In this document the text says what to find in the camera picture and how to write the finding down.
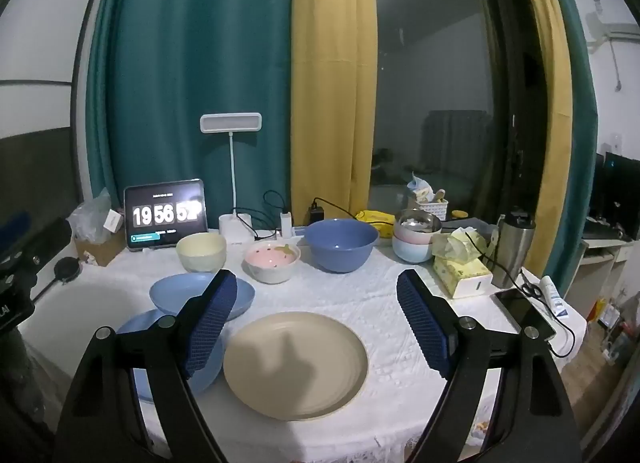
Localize black phone cable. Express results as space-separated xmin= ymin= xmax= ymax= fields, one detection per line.
xmin=465 ymin=230 xmax=576 ymax=358

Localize white plastic basket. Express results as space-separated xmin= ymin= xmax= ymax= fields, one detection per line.
xmin=416 ymin=199 xmax=449 ymax=221

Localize light blue plate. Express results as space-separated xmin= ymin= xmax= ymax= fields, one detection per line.
xmin=149 ymin=273 xmax=256 ymax=321
xmin=116 ymin=309 xmax=224 ymax=401

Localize pale pink bowl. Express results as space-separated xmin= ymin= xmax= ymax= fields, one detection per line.
xmin=392 ymin=226 xmax=443 ymax=245

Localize black scissors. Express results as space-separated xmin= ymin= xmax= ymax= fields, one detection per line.
xmin=520 ymin=275 xmax=546 ymax=301

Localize grey cloth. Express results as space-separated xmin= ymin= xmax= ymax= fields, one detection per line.
xmin=442 ymin=217 xmax=498 ymax=234

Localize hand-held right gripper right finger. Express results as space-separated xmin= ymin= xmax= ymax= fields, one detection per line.
xmin=396 ymin=269 xmax=583 ymax=463

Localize cream bowl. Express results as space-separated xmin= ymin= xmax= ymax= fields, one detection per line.
xmin=176 ymin=232 xmax=227 ymax=274

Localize clear plastic bag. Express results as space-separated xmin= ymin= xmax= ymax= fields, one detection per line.
xmin=67 ymin=188 xmax=113 ymax=244

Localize yellow curtain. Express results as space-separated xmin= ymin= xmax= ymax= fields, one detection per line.
xmin=505 ymin=0 xmax=576 ymax=284
xmin=291 ymin=0 xmax=378 ymax=224

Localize beige plate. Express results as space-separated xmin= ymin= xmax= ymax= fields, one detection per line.
xmin=223 ymin=312 xmax=369 ymax=421

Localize white desk lamp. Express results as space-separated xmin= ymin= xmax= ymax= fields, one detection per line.
xmin=200 ymin=112 xmax=262 ymax=244

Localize large dark blue bowl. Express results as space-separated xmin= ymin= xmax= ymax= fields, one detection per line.
xmin=305 ymin=219 xmax=379 ymax=274

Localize black round pouch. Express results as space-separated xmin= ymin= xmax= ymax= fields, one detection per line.
xmin=53 ymin=258 xmax=81 ymax=286

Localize black lamp cable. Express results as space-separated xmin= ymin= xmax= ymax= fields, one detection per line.
xmin=234 ymin=207 xmax=281 ymax=240

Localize tablet with clock display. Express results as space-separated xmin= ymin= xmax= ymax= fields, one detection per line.
xmin=123 ymin=179 xmax=208 ymax=250

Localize long black charger cable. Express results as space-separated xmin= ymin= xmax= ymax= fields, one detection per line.
xmin=312 ymin=197 xmax=362 ymax=218

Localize black smartphone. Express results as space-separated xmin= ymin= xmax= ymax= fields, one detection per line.
xmin=492 ymin=288 xmax=557 ymax=341

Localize white tube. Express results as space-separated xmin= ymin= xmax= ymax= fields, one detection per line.
xmin=539 ymin=275 xmax=571 ymax=319

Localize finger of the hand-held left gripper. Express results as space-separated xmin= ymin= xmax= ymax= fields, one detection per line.
xmin=0 ymin=217 xmax=72 ymax=289
xmin=0 ymin=212 xmax=30 ymax=245

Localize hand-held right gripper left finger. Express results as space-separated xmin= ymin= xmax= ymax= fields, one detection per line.
xmin=52 ymin=269 xmax=238 ymax=463

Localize teal curtain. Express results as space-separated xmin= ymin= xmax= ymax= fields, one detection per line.
xmin=75 ymin=0 xmax=301 ymax=234
xmin=542 ymin=0 xmax=601 ymax=294

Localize black monitor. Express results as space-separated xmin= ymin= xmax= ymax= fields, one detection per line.
xmin=597 ymin=152 xmax=640 ymax=239

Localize white air conditioner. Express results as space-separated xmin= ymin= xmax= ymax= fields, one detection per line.
xmin=585 ymin=0 xmax=640 ymax=51

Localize yellow tissue pack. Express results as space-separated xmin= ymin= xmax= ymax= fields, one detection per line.
xmin=432 ymin=228 xmax=493 ymax=300

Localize yellow snack packet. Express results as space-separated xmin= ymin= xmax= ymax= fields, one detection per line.
xmin=356 ymin=210 xmax=398 ymax=239

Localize white cabinet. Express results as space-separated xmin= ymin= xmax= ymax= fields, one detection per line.
xmin=565 ymin=233 xmax=640 ymax=324

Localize white power strip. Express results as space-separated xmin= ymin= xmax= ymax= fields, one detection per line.
xmin=252 ymin=224 xmax=308 ymax=240

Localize white textured tablecloth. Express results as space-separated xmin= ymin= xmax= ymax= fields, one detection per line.
xmin=20 ymin=228 xmax=588 ymax=463

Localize steel bowl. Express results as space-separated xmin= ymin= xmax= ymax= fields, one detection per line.
xmin=395 ymin=209 xmax=443 ymax=235

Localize black looped charger cable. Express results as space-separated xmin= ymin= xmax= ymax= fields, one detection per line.
xmin=263 ymin=190 xmax=288 ymax=216

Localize dark glass window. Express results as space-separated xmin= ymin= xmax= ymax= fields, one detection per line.
xmin=370 ymin=0 xmax=531 ymax=224

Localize steel tumbler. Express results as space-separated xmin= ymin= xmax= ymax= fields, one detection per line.
xmin=491 ymin=212 xmax=537 ymax=289

